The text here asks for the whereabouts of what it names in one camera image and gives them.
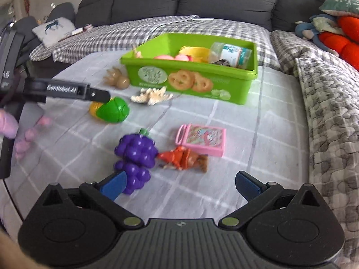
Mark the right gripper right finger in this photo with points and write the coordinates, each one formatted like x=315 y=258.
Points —
x=260 y=197

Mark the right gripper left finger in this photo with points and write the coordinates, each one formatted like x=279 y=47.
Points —
x=103 y=194

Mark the purple toy grapes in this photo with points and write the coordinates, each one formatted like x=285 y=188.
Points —
x=137 y=153

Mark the green yellow toy corn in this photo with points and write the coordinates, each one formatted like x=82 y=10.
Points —
x=114 y=111

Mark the tan toy octopus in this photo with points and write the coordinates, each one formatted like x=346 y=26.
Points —
x=116 y=78

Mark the pink gloved hand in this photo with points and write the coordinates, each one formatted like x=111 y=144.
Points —
x=22 y=133

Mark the pink toy case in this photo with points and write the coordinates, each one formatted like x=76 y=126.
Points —
x=207 y=140

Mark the white horse print pillow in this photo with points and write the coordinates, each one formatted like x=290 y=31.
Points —
x=52 y=32

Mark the light grey grid blanket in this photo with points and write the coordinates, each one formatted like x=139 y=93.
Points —
x=266 y=137

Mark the red brown toy figure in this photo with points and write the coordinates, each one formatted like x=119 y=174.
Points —
x=182 y=158

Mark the white starfish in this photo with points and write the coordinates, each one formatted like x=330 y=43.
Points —
x=152 y=96

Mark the grey checkered quilt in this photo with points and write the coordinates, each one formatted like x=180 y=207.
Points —
x=276 y=49

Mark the grey patterned quilt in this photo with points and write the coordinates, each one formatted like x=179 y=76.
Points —
x=330 y=93

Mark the green plastic cookie box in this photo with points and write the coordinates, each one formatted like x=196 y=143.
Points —
x=198 y=79

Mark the cotton swab jar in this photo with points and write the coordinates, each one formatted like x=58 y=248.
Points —
x=229 y=55

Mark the yellow toy pot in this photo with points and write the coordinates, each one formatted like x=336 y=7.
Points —
x=196 y=54

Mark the red flower cushion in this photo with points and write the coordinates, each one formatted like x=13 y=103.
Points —
x=345 y=45

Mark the blue plush monkey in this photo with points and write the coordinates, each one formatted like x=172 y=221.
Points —
x=318 y=24

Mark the dark grey sofa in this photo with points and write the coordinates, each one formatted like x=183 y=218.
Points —
x=270 y=14

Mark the green snowflake pillow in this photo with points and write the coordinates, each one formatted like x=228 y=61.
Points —
x=341 y=7

